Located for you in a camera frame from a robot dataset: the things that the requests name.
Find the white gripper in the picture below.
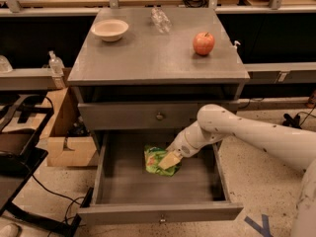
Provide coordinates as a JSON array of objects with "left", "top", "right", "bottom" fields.
[{"left": 158, "top": 129, "right": 197, "bottom": 170}]

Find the green rice chip bag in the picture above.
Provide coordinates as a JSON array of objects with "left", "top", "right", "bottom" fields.
[{"left": 144, "top": 145, "right": 182, "bottom": 177}]

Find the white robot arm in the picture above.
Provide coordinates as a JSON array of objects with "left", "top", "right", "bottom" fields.
[{"left": 159, "top": 104, "right": 316, "bottom": 237}]

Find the closed grey top drawer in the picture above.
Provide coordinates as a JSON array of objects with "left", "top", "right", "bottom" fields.
[{"left": 77, "top": 100, "right": 239, "bottom": 131}]

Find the open grey middle drawer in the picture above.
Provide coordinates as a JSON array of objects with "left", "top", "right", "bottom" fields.
[{"left": 78, "top": 130, "right": 243, "bottom": 225}]

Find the grey drawer cabinet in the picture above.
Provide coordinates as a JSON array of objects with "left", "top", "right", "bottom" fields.
[{"left": 67, "top": 6, "right": 250, "bottom": 227}]

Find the cardboard box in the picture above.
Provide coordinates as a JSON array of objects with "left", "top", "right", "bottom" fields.
[{"left": 39, "top": 67, "right": 99, "bottom": 168}]

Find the blue tape floor mark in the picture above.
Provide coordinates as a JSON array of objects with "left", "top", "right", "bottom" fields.
[{"left": 244, "top": 214, "right": 274, "bottom": 237}]

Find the red apple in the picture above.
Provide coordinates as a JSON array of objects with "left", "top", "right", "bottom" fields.
[{"left": 193, "top": 32, "right": 215, "bottom": 55}]

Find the small white pump bottle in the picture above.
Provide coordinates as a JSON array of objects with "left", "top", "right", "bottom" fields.
[{"left": 233, "top": 40, "right": 241, "bottom": 50}]

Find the clear plastic water bottle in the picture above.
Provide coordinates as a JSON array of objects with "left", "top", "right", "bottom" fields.
[{"left": 151, "top": 7, "right": 172, "bottom": 34}]

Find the white ceramic bowl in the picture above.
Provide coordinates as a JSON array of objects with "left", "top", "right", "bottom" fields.
[{"left": 91, "top": 19, "right": 129, "bottom": 42}]

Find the clear pump dispenser bottle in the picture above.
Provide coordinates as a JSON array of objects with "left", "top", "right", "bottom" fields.
[{"left": 48, "top": 50, "right": 64, "bottom": 75}]

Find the black floor cable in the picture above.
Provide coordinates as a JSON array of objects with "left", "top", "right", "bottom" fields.
[{"left": 281, "top": 104, "right": 316, "bottom": 130}]

